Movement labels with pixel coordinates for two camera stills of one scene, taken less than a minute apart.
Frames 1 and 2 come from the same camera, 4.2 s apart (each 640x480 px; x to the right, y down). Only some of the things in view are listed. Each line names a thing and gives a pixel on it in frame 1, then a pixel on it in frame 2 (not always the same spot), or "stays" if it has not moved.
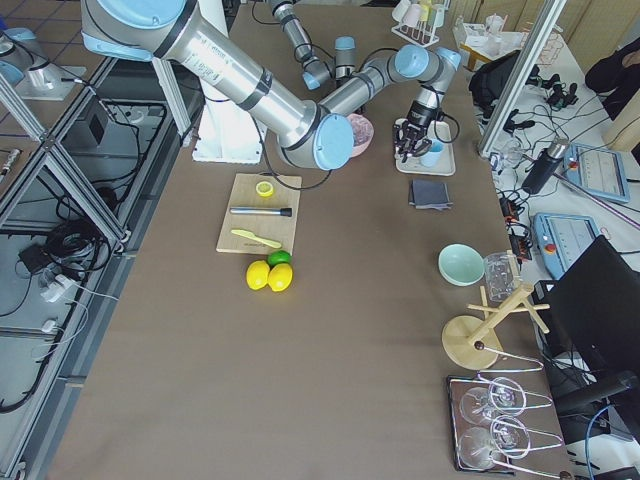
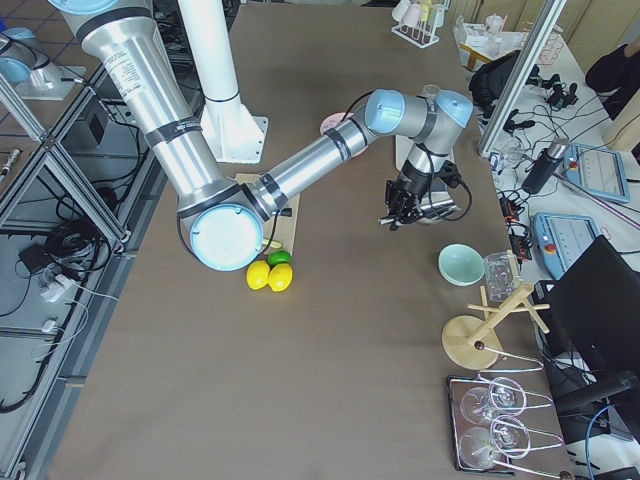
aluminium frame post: [542, 27] stays
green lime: [277, 257] stays
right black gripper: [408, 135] → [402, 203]
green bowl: [461, 264] stays
